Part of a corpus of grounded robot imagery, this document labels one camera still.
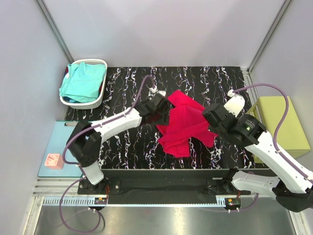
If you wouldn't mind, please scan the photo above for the white laundry basket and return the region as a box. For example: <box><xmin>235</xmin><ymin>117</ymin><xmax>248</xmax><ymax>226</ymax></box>
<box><xmin>60</xmin><ymin>59</ymin><xmax>108</xmax><ymax>110</ymax></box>

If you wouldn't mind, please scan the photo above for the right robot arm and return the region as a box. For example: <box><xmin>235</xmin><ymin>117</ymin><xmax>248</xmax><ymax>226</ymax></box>
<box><xmin>202</xmin><ymin>94</ymin><xmax>313</xmax><ymax>212</ymax></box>

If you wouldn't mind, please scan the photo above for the yellow green drawer box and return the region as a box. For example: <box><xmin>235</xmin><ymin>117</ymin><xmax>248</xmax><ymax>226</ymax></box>
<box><xmin>246</xmin><ymin>96</ymin><xmax>311</xmax><ymax>163</ymax></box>

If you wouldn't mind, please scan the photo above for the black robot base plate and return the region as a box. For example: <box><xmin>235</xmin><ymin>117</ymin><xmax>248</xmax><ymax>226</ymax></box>
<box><xmin>77</xmin><ymin>168</ymin><xmax>251</xmax><ymax>205</ymax></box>

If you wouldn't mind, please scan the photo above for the turquoise t shirt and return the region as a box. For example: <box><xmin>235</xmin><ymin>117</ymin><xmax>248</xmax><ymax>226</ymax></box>
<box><xmin>59</xmin><ymin>62</ymin><xmax>107</xmax><ymax>103</ymax></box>

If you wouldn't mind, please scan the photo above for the pink t shirt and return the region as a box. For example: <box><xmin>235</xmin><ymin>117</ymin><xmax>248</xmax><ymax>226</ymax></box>
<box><xmin>156</xmin><ymin>90</ymin><xmax>217</xmax><ymax>158</ymax></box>

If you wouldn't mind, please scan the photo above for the pink numbered block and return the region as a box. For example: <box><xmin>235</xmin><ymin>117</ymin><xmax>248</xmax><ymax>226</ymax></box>
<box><xmin>44</xmin><ymin>153</ymin><xmax>64</xmax><ymax>170</ymax></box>

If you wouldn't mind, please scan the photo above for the blue t shirt in basket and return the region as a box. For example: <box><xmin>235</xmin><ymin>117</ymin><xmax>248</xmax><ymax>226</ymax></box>
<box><xmin>63</xmin><ymin>96</ymin><xmax>80</xmax><ymax>103</ymax></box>

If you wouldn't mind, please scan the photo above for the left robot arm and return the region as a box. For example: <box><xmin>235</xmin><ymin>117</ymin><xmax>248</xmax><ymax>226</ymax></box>
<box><xmin>64</xmin><ymin>91</ymin><xmax>172</xmax><ymax>194</ymax></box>

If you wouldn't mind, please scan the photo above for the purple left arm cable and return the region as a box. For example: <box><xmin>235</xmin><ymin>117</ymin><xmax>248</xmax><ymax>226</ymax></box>
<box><xmin>59</xmin><ymin>74</ymin><xmax>158</xmax><ymax>233</ymax></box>

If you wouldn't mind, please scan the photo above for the light blue clipboard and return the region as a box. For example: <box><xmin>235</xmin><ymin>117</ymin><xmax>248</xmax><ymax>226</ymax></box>
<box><xmin>38</xmin><ymin>121</ymin><xmax>82</xmax><ymax>178</ymax></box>

